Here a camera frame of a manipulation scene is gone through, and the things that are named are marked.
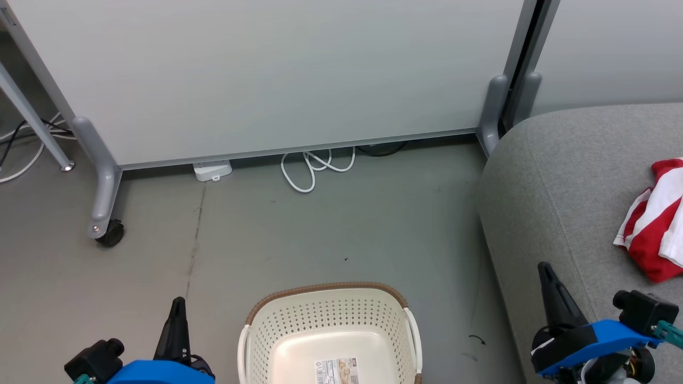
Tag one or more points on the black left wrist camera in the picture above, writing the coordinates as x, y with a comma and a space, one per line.
93, 360

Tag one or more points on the black caster wheel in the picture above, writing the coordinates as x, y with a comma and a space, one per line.
111, 234

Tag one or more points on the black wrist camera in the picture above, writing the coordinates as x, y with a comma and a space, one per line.
645, 312
93, 360

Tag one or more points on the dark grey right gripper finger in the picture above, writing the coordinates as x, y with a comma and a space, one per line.
557, 304

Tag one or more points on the paper label sticker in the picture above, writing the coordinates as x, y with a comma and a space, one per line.
336, 372

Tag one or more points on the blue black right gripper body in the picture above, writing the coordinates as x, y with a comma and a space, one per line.
576, 346

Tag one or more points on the grey fabric sofa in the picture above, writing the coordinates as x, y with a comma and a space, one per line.
560, 186

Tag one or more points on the grey partition leg with caster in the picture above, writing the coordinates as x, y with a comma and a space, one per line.
104, 181

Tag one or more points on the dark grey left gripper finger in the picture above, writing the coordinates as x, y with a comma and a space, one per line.
173, 336

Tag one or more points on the wide white partition panel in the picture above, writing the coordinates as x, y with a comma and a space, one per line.
267, 80

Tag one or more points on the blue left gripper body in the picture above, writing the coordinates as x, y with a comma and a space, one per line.
160, 373

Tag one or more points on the grey metal stand leg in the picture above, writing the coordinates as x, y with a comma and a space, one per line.
32, 120

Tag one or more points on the red and white garment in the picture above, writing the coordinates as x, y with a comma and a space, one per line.
648, 250

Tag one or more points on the small black thread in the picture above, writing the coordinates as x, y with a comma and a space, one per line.
477, 337

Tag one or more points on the cream laundry basket brown rim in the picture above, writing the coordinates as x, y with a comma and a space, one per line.
331, 320

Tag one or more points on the grey partition foot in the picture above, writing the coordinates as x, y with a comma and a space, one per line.
528, 96
493, 106

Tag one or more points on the white partition panel behind sofa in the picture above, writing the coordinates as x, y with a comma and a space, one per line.
613, 53

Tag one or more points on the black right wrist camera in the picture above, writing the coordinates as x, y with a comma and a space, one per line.
645, 312

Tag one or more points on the white power adapter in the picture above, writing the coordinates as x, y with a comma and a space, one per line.
212, 170

